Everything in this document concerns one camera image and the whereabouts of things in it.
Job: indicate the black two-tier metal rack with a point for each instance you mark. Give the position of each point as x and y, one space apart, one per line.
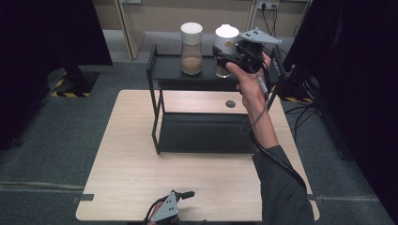
203 131

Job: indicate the white wall power outlet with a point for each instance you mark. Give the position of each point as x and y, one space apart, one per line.
268 5

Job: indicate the person's right hand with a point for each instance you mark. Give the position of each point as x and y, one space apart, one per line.
250 86

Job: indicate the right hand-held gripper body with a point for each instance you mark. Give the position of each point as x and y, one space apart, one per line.
250 53

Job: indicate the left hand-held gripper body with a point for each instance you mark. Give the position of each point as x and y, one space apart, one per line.
168 207

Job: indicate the stand base with striped tape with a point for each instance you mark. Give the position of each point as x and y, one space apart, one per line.
73 82

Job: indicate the black curtain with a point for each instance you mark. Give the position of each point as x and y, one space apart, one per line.
37 62
359 93

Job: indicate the glass spice jar white lid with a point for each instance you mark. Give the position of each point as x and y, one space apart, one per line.
226 36

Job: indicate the beige partition post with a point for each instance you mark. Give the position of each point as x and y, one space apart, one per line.
131 28

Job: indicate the glass jar of brown powder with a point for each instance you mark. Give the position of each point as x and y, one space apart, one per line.
191 64

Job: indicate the person's left hand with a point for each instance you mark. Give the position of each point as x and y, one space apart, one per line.
159 206

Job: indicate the white wall post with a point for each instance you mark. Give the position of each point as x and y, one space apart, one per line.
252 14

